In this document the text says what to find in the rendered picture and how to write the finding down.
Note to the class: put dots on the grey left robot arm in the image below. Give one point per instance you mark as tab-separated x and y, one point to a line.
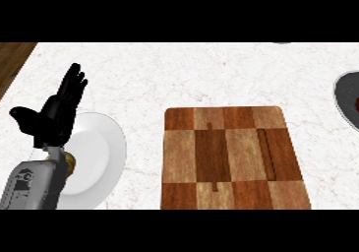
34	183

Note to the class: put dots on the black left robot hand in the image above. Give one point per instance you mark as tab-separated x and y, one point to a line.
53	113

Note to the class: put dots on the white round plate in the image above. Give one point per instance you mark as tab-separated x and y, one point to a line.
92	154

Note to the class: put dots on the yellow-brown food item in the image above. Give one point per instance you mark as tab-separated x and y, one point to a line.
69	162

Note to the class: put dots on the dark grey pan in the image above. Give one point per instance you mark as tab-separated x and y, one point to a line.
350	100

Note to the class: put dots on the checkered wooden cutting board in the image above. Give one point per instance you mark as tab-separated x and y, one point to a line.
232	157

